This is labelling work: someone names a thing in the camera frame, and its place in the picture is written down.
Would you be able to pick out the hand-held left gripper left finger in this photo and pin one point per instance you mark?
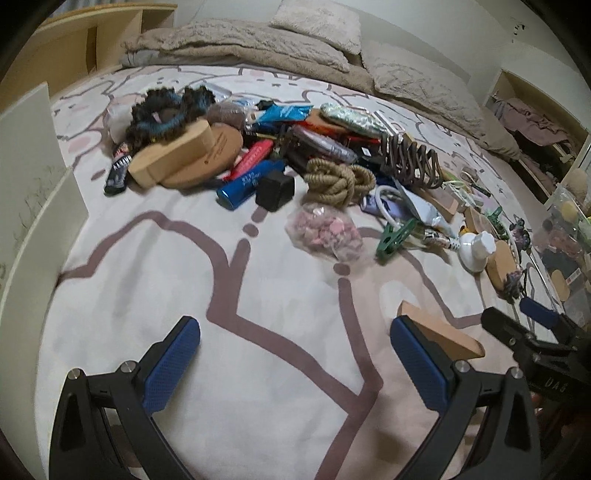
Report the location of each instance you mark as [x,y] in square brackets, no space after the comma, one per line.
[171,364]

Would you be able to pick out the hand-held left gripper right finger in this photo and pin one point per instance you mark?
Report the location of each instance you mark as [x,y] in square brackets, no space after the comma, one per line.
[420,369]

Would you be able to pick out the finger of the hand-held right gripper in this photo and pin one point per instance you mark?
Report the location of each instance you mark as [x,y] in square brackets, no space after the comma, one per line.
[540,310]
[512,330]

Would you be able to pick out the white cardboard box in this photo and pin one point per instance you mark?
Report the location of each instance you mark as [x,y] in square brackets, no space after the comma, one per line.
[27,138]

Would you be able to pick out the clear storage bin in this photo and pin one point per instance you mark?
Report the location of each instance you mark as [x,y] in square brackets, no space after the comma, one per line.
[568,258]

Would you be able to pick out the round wooden coaster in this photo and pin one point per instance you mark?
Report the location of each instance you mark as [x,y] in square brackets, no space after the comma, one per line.
[501,265]

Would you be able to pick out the purple braided scrunchie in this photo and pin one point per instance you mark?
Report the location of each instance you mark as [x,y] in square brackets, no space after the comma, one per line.
[521,233]

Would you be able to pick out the small white bottle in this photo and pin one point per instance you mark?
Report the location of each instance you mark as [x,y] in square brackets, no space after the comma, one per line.
[475,251]

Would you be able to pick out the bunny printed blanket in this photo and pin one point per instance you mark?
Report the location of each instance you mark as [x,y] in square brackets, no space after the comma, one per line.
[258,323]

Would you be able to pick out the green clothes peg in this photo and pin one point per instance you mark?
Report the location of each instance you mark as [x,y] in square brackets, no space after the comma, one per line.
[494,221]
[392,240]

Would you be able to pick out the beige loofah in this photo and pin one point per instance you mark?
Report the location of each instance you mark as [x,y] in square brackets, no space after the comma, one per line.
[577,182]

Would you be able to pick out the white squeeze tube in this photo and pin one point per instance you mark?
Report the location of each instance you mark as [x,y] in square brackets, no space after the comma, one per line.
[422,207]

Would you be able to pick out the bag of pink stones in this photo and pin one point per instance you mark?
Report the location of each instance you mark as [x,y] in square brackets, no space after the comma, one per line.
[323,228]

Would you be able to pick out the pile of clothes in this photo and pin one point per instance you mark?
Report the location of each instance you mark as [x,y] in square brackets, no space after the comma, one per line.
[521,120]

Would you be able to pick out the blue tube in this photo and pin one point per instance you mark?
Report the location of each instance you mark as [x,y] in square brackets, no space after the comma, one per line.
[244,187]

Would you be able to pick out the black tube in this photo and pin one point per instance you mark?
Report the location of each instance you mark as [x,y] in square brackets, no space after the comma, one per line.
[117,173]

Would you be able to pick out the black charger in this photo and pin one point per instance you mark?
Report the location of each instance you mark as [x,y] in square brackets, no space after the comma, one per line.
[274,191]

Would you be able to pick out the red tube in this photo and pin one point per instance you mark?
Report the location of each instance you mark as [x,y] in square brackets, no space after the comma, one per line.
[251,159]

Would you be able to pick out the black blue scrunchie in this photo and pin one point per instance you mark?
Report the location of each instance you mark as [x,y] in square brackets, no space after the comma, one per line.
[152,124]

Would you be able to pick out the clear case red contents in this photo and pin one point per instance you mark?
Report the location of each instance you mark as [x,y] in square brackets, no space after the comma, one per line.
[328,143]

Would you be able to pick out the crumpled clear plastic bag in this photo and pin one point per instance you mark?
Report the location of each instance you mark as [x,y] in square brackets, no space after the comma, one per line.
[117,115]

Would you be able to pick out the shiny green pouch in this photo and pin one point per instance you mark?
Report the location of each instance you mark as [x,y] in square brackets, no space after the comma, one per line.
[355,119]

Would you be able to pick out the beige quilted pillow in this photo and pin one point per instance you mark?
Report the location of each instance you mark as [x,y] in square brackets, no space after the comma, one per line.
[258,46]
[415,78]

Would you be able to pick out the blue packet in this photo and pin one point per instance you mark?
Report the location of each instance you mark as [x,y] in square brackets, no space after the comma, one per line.
[286,115]

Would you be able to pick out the beige duvet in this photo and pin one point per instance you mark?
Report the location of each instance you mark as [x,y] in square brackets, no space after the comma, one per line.
[295,64]

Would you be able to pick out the wooden shelf unit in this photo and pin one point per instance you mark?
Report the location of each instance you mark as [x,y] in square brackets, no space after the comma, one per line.
[69,50]

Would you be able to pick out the beige fluffy pillow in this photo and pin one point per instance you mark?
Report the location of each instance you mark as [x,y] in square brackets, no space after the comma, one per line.
[318,23]

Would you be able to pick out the wooden wall niche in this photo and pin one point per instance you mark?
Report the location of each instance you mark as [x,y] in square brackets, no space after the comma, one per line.
[503,83]

